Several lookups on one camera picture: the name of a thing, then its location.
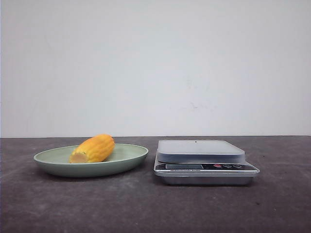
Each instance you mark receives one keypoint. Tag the silver digital kitchen scale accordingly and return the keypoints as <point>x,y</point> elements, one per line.
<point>202,162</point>

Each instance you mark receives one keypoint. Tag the yellow corn cob piece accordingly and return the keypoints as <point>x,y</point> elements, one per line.
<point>95,149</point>

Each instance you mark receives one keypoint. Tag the green shallow plate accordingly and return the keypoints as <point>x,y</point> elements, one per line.
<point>123,158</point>

